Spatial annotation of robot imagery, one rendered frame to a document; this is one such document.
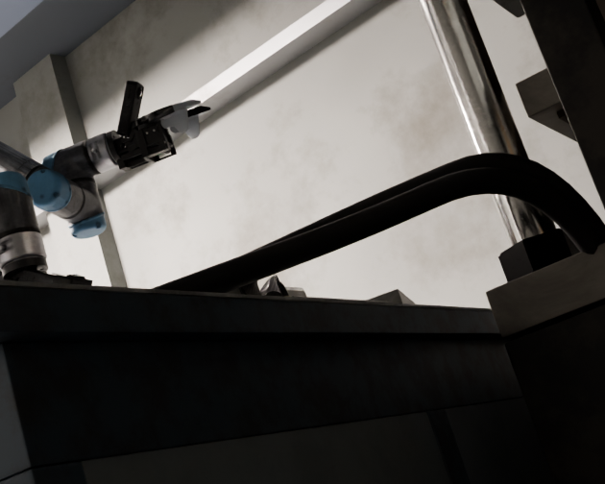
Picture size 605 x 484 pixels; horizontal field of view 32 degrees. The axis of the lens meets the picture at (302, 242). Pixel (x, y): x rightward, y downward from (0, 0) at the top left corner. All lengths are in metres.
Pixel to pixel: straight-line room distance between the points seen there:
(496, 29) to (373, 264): 0.98
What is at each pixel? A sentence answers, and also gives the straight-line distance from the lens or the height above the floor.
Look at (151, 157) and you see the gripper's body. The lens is 2.20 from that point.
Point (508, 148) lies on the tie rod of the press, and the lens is 1.36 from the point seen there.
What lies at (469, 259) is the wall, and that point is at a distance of 3.86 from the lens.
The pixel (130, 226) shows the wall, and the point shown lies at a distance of 4.96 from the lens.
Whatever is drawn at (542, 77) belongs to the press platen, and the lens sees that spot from 1.42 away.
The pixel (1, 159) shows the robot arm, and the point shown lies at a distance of 2.15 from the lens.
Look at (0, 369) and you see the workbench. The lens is 0.77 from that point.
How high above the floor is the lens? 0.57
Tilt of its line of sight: 15 degrees up
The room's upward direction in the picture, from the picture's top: 18 degrees counter-clockwise
